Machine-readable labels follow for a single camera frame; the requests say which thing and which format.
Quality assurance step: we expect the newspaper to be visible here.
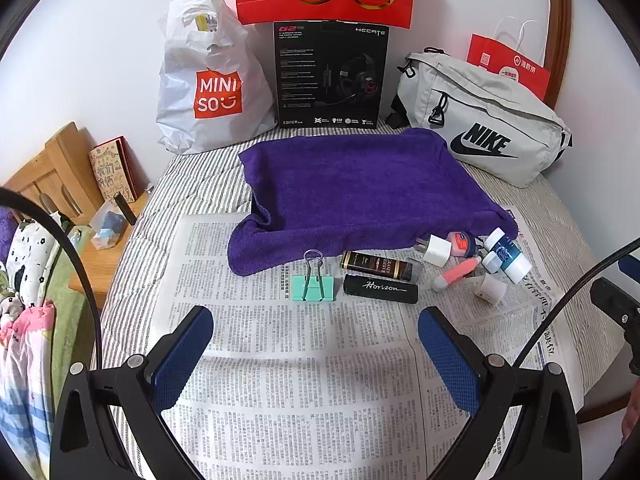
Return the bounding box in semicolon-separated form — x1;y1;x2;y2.
155;212;608;480

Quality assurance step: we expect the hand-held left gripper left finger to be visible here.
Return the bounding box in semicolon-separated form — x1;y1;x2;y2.
50;305;215;480

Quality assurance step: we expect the person's right hand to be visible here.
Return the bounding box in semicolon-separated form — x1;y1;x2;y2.
621;385;640;443

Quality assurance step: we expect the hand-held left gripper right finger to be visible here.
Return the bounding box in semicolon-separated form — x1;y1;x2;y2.
417;306;583;480

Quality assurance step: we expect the grey waist bag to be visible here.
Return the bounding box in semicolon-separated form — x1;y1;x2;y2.
390;49;573;188

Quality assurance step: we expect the white charger plug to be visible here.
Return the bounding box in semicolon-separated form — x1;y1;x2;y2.
414;237;453;267

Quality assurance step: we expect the black cable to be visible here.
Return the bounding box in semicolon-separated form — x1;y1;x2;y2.
0;187;196;480
447;239;640;480

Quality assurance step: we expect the white floral cloth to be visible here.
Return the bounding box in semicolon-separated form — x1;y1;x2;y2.
9;210;72;311

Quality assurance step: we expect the red paper bag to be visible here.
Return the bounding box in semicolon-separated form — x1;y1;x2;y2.
467;16;552;103

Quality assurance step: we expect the black headset box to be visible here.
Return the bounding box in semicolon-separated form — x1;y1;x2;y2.
272;21;390;133

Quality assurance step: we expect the green cloth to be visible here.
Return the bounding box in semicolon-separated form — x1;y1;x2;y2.
42;255;98;376

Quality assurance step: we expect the brown gold tube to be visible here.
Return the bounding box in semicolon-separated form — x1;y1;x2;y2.
340;251;407;281

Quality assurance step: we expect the clear plastic box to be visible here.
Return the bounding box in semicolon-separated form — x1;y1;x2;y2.
89;203;126;251

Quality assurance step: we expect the white plastic shopping bag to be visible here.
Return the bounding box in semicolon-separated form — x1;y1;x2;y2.
156;0;278;155

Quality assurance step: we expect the pink printed blanket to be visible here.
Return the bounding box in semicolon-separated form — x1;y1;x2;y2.
0;300;63;480

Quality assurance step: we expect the pink white pen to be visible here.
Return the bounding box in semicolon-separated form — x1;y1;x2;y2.
431;256;482;292

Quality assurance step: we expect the patterned notebook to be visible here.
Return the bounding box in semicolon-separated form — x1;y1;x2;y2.
89;136;141;204

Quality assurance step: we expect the small white jar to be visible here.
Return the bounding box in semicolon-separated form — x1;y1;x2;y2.
474;272;508;306

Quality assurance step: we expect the purple towel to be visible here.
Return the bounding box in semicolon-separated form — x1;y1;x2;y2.
227;127;519;277

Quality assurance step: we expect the black stick device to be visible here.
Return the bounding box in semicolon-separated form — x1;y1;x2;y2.
112;193;137;226

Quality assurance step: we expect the wooden nightstand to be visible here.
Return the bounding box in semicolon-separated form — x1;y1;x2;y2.
2;121;151;311

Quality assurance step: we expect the green binder clip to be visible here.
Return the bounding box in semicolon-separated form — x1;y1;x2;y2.
291;249;335;303

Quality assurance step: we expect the blue white bottle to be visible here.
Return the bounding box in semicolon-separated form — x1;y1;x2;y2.
484;227;531;285

